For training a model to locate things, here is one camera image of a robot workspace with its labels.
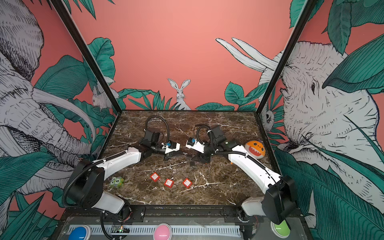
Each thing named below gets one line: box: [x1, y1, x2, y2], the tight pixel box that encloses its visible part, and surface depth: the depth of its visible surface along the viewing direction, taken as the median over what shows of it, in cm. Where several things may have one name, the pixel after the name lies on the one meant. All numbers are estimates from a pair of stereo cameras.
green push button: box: [270, 219, 291, 239], surface depth 70 cm
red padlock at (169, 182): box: [164, 178, 174, 188], surface depth 85 cm
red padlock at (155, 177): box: [150, 172, 161, 183], surface depth 87 cm
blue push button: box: [68, 225, 92, 240], surface depth 69 cm
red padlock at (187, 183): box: [182, 178, 193, 189], surface depth 85 cm
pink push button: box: [153, 222, 173, 240], surface depth 69 cm
